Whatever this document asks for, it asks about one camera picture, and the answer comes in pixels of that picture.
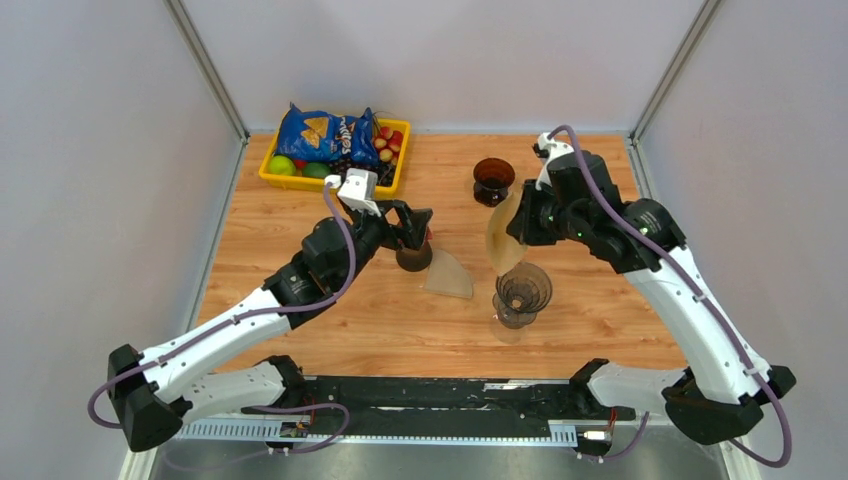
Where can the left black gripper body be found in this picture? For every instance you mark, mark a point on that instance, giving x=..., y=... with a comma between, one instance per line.
x=370, y=233

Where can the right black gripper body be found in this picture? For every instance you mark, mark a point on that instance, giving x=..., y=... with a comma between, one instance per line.
x=544, y=222

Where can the paper coffee filter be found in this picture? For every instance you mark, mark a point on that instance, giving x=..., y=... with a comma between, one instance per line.
x=504, y=252

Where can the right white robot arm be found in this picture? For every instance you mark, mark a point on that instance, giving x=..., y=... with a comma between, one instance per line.
x=721, y=392

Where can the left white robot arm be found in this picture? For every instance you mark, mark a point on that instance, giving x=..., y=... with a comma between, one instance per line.
x=156, y=391

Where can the paper filter on table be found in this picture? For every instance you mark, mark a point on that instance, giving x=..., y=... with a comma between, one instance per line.
x=447, y=276

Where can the brown amber dripper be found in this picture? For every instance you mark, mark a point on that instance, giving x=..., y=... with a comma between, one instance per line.
x=493, y=178

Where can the clear glass dripper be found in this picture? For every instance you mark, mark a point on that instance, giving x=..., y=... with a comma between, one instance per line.
x=520, y=294

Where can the red rimmed glass server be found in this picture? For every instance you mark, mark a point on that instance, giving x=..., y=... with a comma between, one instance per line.
x=412, y=260

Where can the dark grape bunch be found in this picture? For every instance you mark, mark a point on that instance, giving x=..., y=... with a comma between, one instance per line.
x=385, y=171

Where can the red apples pile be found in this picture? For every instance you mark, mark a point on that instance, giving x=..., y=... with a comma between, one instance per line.
x=388, y=143

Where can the green avocado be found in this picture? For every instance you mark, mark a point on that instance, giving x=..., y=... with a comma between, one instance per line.
x=316, y=170

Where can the blue chips bag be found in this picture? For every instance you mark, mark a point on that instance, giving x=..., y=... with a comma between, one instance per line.
x=318, y=136

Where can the green lime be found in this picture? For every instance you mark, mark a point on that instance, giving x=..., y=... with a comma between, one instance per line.
x=281, y=165

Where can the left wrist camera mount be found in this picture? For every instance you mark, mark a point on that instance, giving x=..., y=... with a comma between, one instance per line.
x=356, y=191

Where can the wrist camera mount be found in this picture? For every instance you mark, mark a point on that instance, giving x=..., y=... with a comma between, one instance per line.
x=547, y=149
x=356, y=191

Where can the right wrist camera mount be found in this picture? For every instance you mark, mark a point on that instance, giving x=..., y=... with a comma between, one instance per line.
x=547, y=149

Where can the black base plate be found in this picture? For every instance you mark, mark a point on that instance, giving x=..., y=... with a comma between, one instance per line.
x=461, y=410

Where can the aluminium frame rail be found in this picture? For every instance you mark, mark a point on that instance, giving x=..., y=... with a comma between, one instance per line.
x=281, y=431

